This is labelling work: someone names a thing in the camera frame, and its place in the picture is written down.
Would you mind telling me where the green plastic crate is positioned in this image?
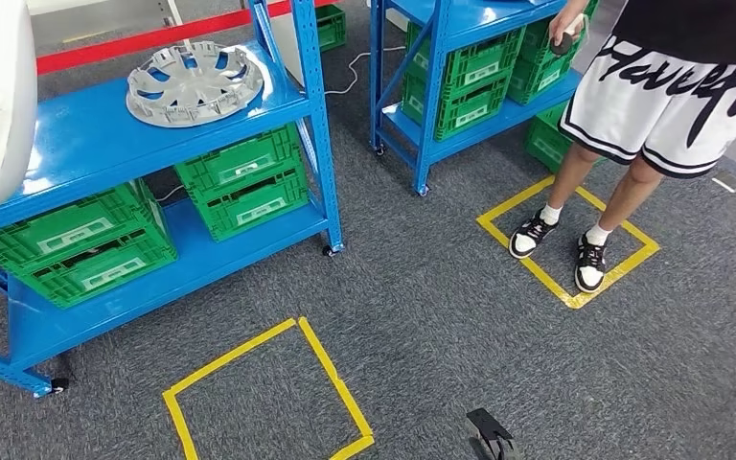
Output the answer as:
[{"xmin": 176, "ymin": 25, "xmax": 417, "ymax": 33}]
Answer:
[
  {"xmin": 21, "ymin": 228, "xmax": 179, "ymax": 311},
  {"xmin": 193, "ymin": 166, "xmax": 311, "ymax": 243},
  {"xmin": 405, "ymin": 22, "xmax": 527, "ymax": 87},
  {"xmin": 173, "ymin": 124, "xmax": 306, "ymax": 204},
  {"xmin": 401, "ymin": 68, "xmax": 513, "ymax": 142},
  {"xmin": 314, "ymin": 5, "xmax": 348, "ymax": 54},
  {"xmin": 506, "ymin": 54, "xmax": 578, "ymax": 106},
  {"xmin": 0, "ymin": 179, "xmax": 166, "ymax": 274},
  {"xmin": 525, "ymin": 101, "xmax": 606, "ymax": 173},
  {"xmin": 519, "ymin": 0, "xmax": 600, "ymax": 68}
]

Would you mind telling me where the person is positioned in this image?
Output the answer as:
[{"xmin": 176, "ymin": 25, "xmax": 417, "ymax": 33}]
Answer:
[{"xmin": 508, "ymin": 0, "xmax": 736, "ymax": 294}]

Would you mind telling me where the red barrier belt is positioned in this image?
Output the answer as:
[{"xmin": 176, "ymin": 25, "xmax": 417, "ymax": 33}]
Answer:
[{"xmin": 36, "ymin": 0, "xmax": 338, "ymax": 76}]

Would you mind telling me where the black handheld controller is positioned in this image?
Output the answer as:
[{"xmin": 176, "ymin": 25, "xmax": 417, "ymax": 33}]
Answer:
[{"xmin": 548, "ymin": 13, "xmax": 590, "ymax": 58}]

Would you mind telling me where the grey plastic hubcap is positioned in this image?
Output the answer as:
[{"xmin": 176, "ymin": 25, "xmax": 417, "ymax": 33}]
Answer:
[{"xmin": 126, "ymin": 40, "xmax": 265, "ymax": 129}]

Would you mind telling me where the blue metal shelf rack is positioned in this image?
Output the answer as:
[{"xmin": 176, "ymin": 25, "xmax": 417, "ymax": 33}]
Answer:
[
  {"xmin": 0, "ymin": 0, "xmax": 346, "ymax": 400},
  {"xmin": 367, "ymin": 0, "xmax": 588, "ymax": 196}
]

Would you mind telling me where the person's right hand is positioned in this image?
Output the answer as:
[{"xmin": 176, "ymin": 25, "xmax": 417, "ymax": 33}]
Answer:
[{"xmin": 548, "ymin": 0, "xmax": 591, "ymax": 42}]

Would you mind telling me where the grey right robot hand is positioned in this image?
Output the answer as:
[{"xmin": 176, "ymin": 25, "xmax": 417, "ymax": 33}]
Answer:
[{"xmin": 466, "ymin": 407, "xmax": 521, "ymax": 460}]

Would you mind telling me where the white table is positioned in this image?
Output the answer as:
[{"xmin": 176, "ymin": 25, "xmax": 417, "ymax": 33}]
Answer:
[{"xmin": 27, "ymin": 0, "xmax": 195, "ymax": 52}]

